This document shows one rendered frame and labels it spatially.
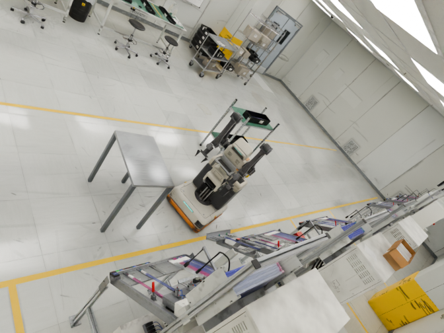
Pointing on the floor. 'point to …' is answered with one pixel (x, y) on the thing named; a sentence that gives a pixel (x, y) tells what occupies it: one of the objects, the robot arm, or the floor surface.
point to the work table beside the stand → (137, 170)
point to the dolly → (203, 40)
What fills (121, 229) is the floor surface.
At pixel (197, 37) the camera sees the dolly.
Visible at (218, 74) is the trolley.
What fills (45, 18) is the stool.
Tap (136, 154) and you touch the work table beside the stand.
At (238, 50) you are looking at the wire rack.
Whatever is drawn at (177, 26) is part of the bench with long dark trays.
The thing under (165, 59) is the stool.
